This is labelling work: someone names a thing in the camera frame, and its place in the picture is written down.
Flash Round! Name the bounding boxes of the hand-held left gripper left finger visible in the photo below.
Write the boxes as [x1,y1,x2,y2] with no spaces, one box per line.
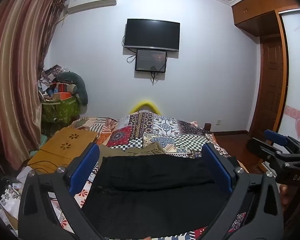
[18,142,101,240]

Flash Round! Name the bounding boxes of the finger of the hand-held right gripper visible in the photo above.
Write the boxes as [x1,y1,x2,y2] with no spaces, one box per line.
[263,129,300,155]
[247,137,290,168]

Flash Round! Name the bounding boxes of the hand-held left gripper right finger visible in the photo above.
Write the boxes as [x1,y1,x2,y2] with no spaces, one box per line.
[190,142,284,240]

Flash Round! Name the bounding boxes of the black pants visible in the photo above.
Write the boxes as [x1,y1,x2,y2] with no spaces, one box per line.
[81,154,231,240]

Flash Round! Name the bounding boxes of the khaki pants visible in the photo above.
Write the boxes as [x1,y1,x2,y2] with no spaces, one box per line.
[97,141,166,157]

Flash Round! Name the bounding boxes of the person's right hand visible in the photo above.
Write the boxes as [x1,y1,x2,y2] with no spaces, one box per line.
[279,184,300,206]

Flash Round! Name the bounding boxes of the wooden lap desk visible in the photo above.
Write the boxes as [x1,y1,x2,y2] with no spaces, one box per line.
[27,127,99,174]

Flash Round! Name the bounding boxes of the brown wooden door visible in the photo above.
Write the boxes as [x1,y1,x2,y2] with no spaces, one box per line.
[249,36,289,140]

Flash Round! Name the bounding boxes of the patchwork printed blanket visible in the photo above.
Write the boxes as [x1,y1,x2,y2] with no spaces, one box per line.
[47,110,248,240]

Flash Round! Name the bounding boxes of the white heart-printed wardrobe door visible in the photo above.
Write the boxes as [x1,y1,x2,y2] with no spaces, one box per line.
[277,9,300,143]

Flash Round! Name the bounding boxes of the grey plush pillow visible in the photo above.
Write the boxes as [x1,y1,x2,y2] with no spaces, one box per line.
[55,72,89,106]

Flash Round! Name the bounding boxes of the pile of scattered papers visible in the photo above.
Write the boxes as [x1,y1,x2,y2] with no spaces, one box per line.
[0,165,74,232]

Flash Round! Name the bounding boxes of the yellow curved bed board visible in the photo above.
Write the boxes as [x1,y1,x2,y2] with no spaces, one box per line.
[129,101,163,114]

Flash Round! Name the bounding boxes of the pile of household clutter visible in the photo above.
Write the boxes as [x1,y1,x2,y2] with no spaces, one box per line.
[38,64,73,103]

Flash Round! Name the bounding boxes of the striped brown curtain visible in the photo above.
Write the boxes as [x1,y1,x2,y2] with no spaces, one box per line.
[0,0,67,173]

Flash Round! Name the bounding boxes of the wooden overhead cabinet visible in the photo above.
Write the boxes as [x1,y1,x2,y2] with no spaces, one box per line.
[231,0,300,38]

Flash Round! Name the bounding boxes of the white air conditioner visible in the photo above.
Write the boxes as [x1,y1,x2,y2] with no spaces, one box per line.
[66,0,118,14]

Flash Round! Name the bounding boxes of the black monitor cable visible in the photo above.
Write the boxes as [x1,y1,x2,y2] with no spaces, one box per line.
[126,52,138,64]
[150,70,165,85]

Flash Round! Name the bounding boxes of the small black wall monitor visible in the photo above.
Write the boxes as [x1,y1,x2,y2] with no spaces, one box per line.
[135,49,168,72]

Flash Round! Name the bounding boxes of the black wall television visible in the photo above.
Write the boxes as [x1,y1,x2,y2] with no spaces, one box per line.
[123,18,180,52]

